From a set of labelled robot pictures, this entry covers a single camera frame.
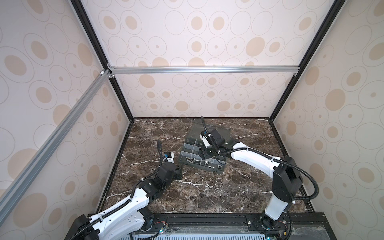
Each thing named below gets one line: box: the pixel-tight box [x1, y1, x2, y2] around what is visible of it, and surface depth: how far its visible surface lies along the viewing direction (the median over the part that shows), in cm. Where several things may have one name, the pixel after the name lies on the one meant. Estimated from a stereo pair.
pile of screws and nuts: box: [189, 193, 206, 201], surface depth 83 cm
